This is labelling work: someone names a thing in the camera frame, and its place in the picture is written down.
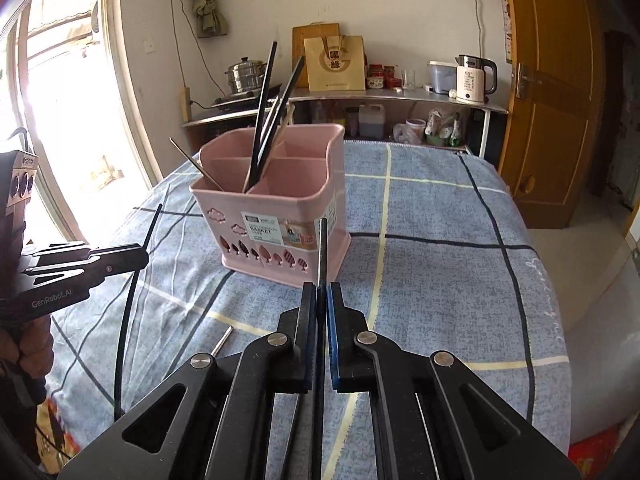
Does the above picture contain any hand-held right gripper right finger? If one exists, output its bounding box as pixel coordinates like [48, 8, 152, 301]
[325, 282, 583, 480]

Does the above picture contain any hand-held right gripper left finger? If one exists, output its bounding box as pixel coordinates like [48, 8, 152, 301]
[57, 282, 321, 480]

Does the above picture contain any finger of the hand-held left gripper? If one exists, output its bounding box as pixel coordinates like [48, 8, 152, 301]
[22, 252, 150, 291]
[36, 242, 144, 261]

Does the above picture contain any black chopstick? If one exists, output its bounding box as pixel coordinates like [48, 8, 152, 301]
[312, 217, 329, 480]
[256, 56, 306, 173]
[249, 41, 279, 183]
[114, 204, 163, 421]

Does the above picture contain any metal chopstick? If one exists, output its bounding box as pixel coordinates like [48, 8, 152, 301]
[168, 137, 221, 193]
[211, 325, 235, 358]
[259, 97, 282, 156]

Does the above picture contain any pink plastic utensil basket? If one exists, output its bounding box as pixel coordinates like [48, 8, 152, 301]
[189, 122, 351, 288]

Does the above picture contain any person's left hand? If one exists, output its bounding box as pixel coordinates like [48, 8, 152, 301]
[0, 319, 55, 397]

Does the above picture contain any glass balcony door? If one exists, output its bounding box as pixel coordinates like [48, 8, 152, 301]
[0, 0, 161, 241]

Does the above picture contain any blue plaid tablecloth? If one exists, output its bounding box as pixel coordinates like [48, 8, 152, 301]
[47, 139, 571, 480]

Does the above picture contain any black induction cooker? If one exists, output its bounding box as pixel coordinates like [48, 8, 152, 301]
[209, 91, 281, 111]

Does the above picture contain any white plastic jug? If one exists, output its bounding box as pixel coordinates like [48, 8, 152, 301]
[359, 104, 386, 139]

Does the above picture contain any steel steamer pot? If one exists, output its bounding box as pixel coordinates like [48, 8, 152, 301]
[224, 57, 268, 95]

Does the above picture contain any plastic bag of packets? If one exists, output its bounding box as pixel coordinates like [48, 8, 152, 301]
[425, 109, 468, 148]

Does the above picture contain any metal side shelf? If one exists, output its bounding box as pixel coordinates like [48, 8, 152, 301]
[180, 86, 510, 161]

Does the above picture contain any tan paper gift bag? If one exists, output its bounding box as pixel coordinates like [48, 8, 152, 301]
[303, 35, 367, 92]

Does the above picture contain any wooden cutting board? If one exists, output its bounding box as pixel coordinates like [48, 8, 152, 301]
[291, 23, 341, 88]

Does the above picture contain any white plastic water pitcher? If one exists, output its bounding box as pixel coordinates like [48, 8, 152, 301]
[427, 61, 458, 95]

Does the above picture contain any white electric kettle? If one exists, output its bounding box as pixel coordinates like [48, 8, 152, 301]
[454, 55, 499, 106]

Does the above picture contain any wooden door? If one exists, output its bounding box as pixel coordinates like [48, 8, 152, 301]
[497, 0, 608, 231]

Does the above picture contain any thin wall cable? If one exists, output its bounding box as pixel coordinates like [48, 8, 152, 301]
[466, 0, 490, 58]
[169, 0, 190, 91]

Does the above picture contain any metal door handle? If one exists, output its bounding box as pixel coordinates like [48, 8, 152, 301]
[515, 63, 543, 100]

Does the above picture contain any wall calendar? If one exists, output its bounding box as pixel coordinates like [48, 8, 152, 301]
[496, 0, 515, 65]

